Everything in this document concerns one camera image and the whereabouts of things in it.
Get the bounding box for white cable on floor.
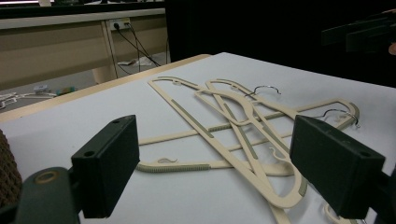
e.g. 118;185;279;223
0;91;58;110

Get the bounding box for cream plastic clothes hanger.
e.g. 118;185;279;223
194;77;366;224
148;76;308;209
135;97;361;178

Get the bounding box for brown wicker basket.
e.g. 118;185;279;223
0;129;23;208

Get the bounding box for wall power socket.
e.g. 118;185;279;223
108;18;131;31

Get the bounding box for green and blue plastic packet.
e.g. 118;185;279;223
55;86;77;96

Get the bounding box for beige desk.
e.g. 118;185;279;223
0;7;167;91

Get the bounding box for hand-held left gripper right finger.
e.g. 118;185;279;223
289;115;386;219

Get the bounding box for black power cables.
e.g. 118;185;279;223
113;21;171;76

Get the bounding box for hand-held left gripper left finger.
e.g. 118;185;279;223
71;115;140;218

